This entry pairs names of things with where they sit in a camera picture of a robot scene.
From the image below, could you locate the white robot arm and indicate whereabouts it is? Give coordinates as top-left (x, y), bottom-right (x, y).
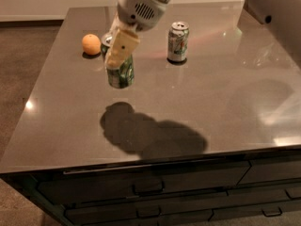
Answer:
top-left (105, 0), bottom-right (301, 69)

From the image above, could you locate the lower right drawer handle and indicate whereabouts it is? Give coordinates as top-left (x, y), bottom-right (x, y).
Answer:
top-left (261, 207), bottom-right (282, 218)

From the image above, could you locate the top left drawer handle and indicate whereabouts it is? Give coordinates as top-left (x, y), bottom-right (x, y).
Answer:
top-left (132, 180), bottom-right (165, 196)

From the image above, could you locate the lower left drawer handle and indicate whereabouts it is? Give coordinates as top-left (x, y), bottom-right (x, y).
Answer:
top-left (136, 207), bottom-right (162, 218)

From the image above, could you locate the dark cabinet with drawers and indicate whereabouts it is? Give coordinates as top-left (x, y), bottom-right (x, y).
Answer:
top-left (1, 150), bottom-right (301, 226)

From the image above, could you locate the drawer handle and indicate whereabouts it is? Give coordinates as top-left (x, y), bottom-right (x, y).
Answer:
top-left (132, 180), bottom-right (165, 196)
top-left (136, 207), bottom-right (162, 218)
top-left (261, 207), bottom-right (282, 218)

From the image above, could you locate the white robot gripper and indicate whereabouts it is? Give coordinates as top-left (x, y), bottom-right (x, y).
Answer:
top-left (104, 0), bottom-right (167, 69)

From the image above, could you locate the orange fruit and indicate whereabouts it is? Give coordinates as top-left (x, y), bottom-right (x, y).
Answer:
top-left (82, 34), bottom-right (101, 56)

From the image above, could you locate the white green soda can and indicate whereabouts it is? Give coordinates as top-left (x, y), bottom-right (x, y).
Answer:
top-left (167, 22), bottom-right (189, 63)

